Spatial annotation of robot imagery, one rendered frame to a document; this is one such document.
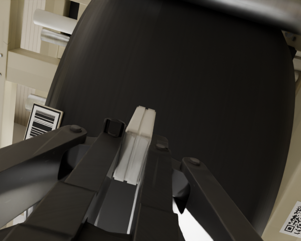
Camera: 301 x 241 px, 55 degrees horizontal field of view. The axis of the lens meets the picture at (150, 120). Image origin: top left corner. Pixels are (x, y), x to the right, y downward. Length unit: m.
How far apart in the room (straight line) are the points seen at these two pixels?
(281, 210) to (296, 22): 0.34
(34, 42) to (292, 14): 4.94
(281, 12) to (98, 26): 0.21
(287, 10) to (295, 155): 0.28
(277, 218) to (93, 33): 0.46
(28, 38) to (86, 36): 4.90
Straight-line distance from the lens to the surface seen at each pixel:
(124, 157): 0.16
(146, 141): 0.16
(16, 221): 1.09
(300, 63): 0.92
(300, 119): 0.59
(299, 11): 0.39
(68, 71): 0.34
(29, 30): 5.22
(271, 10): 0.38
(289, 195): 0.58
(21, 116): 5.72
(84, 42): 0.35
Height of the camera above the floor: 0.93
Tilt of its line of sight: 23 degrees up
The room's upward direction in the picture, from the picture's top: 164 degrees counter-clockwise
